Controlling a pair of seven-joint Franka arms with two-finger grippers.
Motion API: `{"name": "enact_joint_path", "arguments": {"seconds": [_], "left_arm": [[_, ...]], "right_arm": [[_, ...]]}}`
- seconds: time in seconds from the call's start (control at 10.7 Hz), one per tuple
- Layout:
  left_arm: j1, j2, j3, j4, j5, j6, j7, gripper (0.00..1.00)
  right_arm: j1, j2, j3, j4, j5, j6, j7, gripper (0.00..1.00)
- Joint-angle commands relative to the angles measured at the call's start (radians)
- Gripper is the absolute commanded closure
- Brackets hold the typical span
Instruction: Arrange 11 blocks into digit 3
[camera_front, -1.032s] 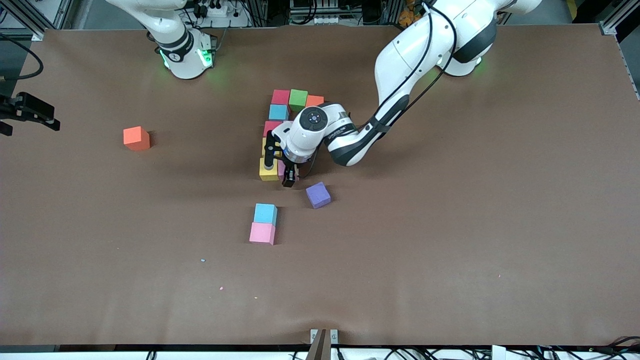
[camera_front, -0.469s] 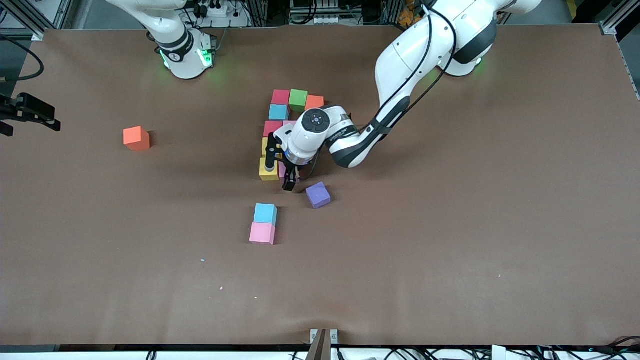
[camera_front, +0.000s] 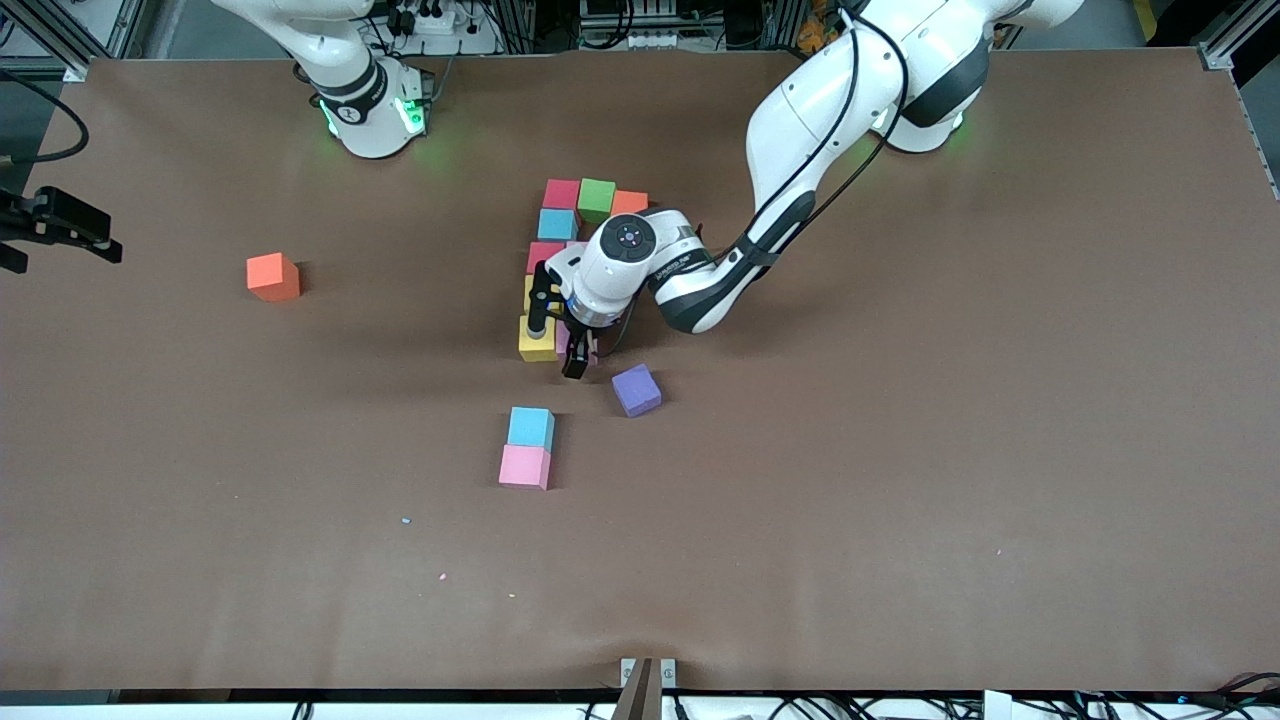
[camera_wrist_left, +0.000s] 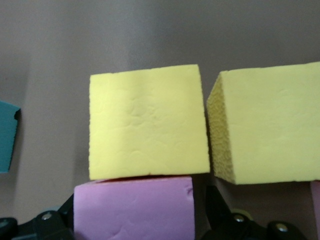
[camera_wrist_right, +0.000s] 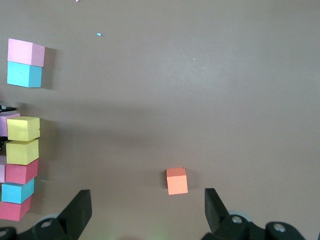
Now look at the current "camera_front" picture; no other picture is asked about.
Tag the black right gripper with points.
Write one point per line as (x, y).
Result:
(48, 218)

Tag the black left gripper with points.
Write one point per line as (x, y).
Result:
(577, 349)

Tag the pink foam cube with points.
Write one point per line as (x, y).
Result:
(524, 467)
(562, 338)

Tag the yellow foam cube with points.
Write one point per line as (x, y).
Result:
(538, 348)
(529, 292)

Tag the purple foam cube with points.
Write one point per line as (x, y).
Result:
(636, 390)

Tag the red foam cube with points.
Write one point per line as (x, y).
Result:
(561, 194)
(545, 255)

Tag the blue foam cube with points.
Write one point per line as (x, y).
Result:
(557, 224)

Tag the green foam cube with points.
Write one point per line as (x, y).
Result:
(597, 200)

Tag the orange foam cube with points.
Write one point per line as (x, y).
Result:
(272, 278)
(630, 201)

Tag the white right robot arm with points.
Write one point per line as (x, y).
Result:
(350, 80)

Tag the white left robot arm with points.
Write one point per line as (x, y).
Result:
(830, 110)

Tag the cyan foam cube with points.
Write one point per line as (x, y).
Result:
(530, 427)

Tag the grey equipment rack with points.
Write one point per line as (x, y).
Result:
(640, 15)

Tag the brown table cover sheet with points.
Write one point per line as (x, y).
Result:
(900, 500)

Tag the white power strip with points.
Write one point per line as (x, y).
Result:
(437, 18)

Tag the bag of orange balls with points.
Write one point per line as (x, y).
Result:
(815, 30)

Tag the aluminium frame rail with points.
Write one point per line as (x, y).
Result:
(70, 68)

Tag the aluminium frame post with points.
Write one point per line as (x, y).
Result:
(130, 25)

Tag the small metal bracket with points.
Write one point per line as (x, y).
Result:
(628, 672)

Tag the dark camera mount post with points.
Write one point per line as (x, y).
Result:
(640, 700)

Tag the aluminium frame corner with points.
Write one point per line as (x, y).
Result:
(1225, 45)

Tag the silver table edge rail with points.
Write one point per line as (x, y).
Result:
(1262, 130)

